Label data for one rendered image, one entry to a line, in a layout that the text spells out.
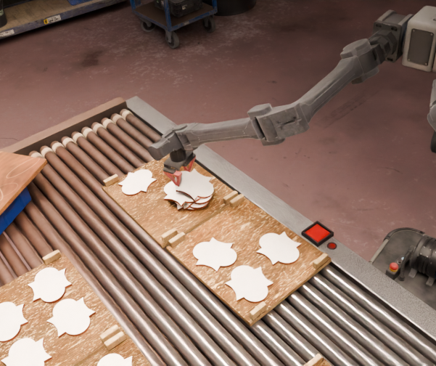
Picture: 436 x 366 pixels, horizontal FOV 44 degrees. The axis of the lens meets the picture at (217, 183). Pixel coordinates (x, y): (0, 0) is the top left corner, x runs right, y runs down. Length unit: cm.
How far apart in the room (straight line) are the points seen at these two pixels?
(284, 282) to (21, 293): 82
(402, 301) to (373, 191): 177
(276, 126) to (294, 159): 217
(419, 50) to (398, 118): 229
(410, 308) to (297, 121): 65
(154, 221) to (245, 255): 36
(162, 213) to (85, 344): 55
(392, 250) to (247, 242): 112
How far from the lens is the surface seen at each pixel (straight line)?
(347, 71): 162
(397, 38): 179
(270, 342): 160
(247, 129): 152
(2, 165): 220
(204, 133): 166
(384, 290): 173
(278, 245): 178
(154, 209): 196
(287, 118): 144
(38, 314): 177
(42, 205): 215
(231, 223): 187
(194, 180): 194
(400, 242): 281
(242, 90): 435
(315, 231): 185
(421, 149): 380
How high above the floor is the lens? 226
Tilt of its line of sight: 41 degrees down
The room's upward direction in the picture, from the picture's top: 6 degrees counter-clockwise
